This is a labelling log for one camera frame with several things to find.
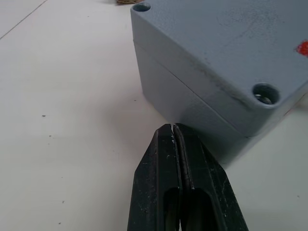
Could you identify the grey metal box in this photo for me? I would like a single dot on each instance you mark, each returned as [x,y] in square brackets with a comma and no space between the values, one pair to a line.
[183,101]

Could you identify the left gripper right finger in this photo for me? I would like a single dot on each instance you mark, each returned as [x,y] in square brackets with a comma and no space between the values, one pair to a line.
[204,187]

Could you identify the green brown terminal block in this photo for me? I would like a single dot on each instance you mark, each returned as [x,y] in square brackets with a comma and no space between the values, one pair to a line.
[127,1]

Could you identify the grey box lid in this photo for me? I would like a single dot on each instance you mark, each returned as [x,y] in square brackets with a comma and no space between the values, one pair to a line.
[216,36]

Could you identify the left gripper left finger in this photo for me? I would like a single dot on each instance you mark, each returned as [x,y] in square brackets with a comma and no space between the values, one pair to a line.
[154,180]

